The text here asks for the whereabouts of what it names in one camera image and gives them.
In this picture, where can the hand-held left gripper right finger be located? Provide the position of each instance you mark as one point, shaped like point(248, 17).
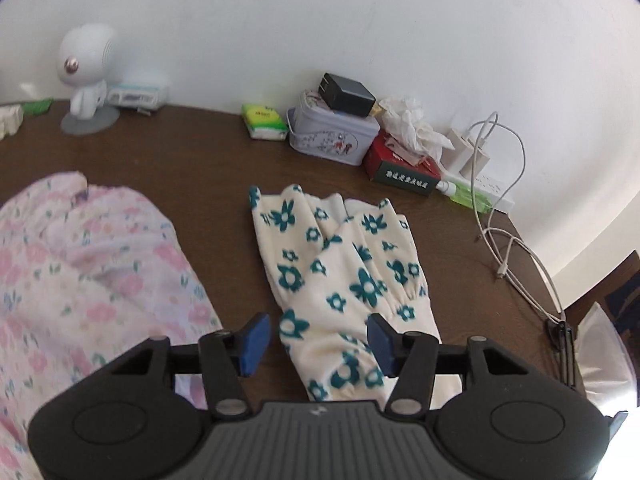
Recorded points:
point(382, 352)

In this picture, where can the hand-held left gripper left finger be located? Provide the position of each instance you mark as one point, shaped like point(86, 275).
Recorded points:
point(255, 345)

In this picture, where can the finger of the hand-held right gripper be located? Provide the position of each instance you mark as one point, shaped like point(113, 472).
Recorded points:
point(617, 421)

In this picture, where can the cream teal-flowered garment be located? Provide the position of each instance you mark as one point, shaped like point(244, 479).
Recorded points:
point(330, 270)

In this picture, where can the black phone stand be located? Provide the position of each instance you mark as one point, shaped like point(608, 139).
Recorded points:
point(565, 350)

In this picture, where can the wooden chair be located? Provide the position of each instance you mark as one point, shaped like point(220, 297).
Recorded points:
point(620, 290)

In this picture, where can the pink floral garment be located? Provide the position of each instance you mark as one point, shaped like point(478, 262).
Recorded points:
point(100, 285)

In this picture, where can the red and black box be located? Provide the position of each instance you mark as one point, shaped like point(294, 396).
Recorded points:
point(400, 170)

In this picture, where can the white power strip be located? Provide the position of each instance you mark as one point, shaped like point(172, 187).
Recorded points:
point(495, 195)

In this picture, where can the white charger plug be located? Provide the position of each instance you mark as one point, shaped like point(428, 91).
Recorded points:
point(480, 162)
point(457, 152)

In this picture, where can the lilac tin box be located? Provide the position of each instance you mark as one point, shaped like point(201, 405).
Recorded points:
point(332, 137)

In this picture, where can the green tissue pack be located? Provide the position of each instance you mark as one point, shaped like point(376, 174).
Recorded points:
point(264, 121)

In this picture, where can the crumpled white tissue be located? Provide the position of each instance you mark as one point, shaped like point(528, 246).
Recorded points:
point(415, 125)

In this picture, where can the black charger adapter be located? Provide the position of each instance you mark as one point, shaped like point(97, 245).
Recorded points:
point(347, 94)

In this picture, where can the white and blue gadget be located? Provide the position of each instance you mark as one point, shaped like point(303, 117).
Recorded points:
point(137, 94)

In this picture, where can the small green packet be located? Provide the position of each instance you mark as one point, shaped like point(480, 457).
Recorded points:
point(37, 106)

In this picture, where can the white robot lamp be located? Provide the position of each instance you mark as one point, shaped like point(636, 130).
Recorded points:
point(85, 70)

